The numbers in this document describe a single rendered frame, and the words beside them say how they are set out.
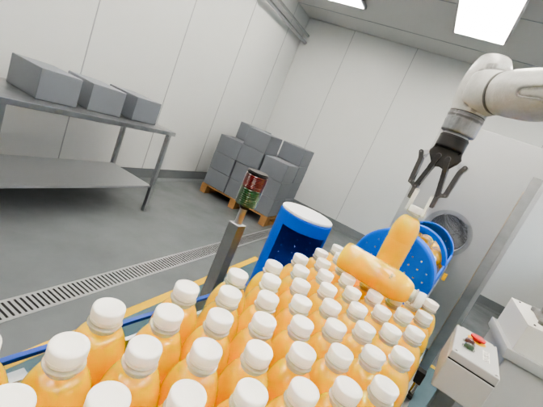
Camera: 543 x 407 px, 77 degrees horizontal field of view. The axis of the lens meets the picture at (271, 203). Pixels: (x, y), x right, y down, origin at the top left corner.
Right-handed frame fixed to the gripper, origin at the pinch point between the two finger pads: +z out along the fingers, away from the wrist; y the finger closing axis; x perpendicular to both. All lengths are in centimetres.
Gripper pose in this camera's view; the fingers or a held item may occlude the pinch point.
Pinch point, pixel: (419, 203)
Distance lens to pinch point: 105.4
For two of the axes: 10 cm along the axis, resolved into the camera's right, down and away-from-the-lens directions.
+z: -3.8, 9.0, 2.3
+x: -5.5, -0.1, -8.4
